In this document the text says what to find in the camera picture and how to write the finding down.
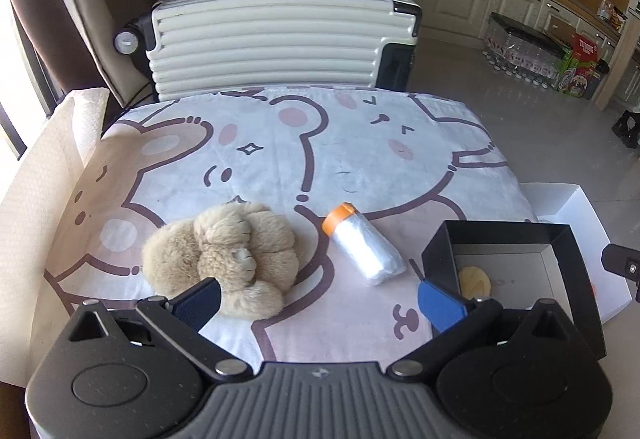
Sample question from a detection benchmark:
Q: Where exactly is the wooden cylinder with brown tape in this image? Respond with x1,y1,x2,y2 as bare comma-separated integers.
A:
458,266,491,299

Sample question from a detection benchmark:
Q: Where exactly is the beige plush toy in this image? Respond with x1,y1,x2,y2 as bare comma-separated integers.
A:
142,203,299,321

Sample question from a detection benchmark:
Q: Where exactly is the plastic roll with orange cap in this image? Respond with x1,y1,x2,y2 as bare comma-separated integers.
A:
321,203,407,285

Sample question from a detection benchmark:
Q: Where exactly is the white cardboard tray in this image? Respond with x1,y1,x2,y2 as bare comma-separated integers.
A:
521,182,632,323

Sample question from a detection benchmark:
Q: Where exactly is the black cardboard box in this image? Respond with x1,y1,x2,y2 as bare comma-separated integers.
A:
421,220,606,359

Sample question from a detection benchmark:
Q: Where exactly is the cartoon bear bed sheet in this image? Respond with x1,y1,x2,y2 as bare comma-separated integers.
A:
32,86,534,365

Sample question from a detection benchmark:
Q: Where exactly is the white quilted foam sheet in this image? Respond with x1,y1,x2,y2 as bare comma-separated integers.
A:
1,88,110,387

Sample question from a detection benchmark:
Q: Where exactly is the red green snack box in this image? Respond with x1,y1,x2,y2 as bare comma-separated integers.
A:
556,33,599,98

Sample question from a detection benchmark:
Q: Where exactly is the pack of water bottles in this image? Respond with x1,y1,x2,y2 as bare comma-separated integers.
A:
483,12,565,88

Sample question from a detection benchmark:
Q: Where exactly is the white ribbed suitcase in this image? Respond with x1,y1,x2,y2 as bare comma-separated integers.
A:
113,0,422,100

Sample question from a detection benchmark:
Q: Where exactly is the brown curtain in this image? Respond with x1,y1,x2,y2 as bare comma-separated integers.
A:
12,0,74,92

